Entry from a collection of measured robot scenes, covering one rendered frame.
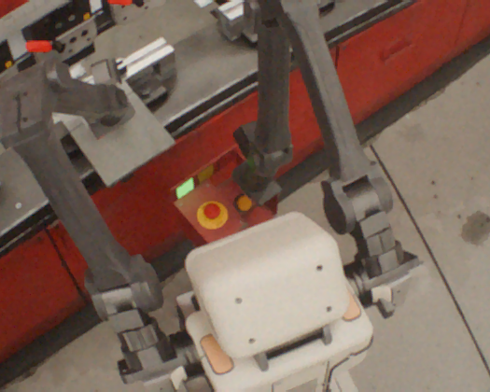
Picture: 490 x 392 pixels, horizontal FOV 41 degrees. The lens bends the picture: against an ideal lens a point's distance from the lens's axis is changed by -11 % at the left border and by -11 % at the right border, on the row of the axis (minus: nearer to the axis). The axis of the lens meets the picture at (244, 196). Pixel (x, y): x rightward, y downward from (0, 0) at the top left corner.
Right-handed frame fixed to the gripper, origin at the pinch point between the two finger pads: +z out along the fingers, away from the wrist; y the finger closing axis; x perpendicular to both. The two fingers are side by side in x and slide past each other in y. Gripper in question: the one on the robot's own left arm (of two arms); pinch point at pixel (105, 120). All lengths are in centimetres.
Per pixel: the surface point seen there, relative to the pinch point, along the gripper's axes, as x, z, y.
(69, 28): -20.6, -16.5, -0.3
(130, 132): 5.5, -1.3, -3.3
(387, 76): 31, 53, -101
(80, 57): -16.1, -2.1, -2.1
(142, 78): -5.3, 13.2, -15.8
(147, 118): 5.0, -0.9, -8.5
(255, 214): 38.6, 14.2, -22.1
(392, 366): 116, 52, -46
